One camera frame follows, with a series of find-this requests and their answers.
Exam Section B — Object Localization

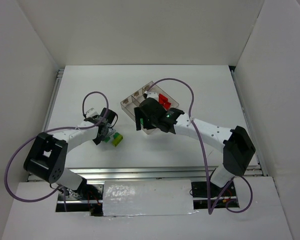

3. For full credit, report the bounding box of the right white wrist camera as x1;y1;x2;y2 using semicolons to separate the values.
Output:
143;91;159;101

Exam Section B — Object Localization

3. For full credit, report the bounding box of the aluminium frame rail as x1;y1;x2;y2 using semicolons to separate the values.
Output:
27;166;263;181

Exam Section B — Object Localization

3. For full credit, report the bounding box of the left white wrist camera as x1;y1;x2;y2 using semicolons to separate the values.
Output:
85;108;98;121

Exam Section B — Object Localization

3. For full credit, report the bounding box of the dark green sloped lego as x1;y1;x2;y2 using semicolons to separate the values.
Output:
113;132;123;139

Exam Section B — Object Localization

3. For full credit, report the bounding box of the red lego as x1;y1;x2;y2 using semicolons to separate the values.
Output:
163;101;171;110
159;93;168;105

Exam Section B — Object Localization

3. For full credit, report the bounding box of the silver tape sheet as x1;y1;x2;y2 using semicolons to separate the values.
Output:
103;179;195;217

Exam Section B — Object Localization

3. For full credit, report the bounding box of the clear left container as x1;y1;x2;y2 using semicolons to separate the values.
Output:
120;95;144;126

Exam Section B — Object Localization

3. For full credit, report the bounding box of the lime lego block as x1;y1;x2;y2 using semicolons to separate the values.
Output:
111;134;123;147

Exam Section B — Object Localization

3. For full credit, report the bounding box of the clear right container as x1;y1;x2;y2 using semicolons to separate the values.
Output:
142;81;179;111

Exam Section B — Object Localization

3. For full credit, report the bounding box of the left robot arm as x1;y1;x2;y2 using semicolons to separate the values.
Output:
24;108;118;200

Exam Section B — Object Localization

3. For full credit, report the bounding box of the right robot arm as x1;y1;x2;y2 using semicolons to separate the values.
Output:
134;97;256;188

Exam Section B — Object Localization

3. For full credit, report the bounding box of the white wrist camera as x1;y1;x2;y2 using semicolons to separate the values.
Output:
85;108;98;121
143;91;159;101

